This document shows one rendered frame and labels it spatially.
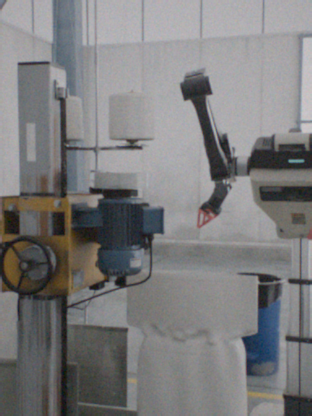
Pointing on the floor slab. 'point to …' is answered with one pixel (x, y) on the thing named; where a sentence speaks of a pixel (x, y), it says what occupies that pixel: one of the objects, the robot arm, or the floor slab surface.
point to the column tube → (49, 317)
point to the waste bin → (265, 327)
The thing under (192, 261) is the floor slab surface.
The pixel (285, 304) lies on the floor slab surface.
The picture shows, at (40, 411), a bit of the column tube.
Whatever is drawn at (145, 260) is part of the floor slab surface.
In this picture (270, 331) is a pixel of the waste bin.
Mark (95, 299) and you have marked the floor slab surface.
